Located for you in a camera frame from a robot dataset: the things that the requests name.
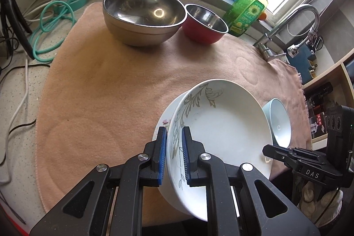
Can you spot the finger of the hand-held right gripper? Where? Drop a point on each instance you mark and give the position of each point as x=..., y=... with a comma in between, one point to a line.
x=276, y=151

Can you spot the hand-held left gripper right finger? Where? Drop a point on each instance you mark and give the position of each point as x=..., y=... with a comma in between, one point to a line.
x=186, y=155

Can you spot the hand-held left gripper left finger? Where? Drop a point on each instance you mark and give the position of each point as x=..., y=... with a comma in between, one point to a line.
x=161, y=155

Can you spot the light blue ceramic bowl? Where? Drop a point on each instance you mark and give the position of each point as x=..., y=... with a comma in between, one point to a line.
x=279, y=125

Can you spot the purple-flower white plate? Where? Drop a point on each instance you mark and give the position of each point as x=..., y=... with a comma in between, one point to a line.
x=163, y=121

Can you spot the white leaf-pattern deep plate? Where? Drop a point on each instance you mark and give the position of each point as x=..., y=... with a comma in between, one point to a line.
x=226, y=128

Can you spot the red steel bowl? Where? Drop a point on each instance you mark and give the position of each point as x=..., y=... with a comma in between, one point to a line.
x=199, y=32

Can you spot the large stainless steel bowl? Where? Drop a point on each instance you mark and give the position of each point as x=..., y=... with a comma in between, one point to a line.
x=132, y=28

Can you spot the person's right hand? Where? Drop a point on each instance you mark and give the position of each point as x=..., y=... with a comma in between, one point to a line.
x=329, y=202

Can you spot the box with pot picture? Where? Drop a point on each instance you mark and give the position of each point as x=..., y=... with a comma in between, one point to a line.
x=318, y=128

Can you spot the red box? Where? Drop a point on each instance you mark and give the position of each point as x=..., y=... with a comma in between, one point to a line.
x=316, y=111

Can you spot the black box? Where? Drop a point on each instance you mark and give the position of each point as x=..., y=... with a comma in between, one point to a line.
x=320, y=90

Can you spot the wooden shelf with items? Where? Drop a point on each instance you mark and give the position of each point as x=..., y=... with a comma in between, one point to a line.
x=323, y=77

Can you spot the pink towel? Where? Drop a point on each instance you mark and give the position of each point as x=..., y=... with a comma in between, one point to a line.
x=110, y=100

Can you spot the blue knife holder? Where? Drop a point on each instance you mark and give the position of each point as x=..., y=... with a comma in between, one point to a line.
x=300, y=59

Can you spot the orange fruit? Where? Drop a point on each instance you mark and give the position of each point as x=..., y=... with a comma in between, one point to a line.
x=263, y=15

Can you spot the green dish soap bottle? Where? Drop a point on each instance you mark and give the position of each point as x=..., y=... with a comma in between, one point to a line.
x=246, y=13

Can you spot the chrome kitchen faucet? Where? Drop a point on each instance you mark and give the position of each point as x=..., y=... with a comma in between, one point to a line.
x=301, y=10

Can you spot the red plastic basin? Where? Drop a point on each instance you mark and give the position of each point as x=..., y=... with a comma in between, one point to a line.
x=5, y=219

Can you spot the black tripod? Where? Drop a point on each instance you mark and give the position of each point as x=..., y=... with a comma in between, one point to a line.
x=16, y=23

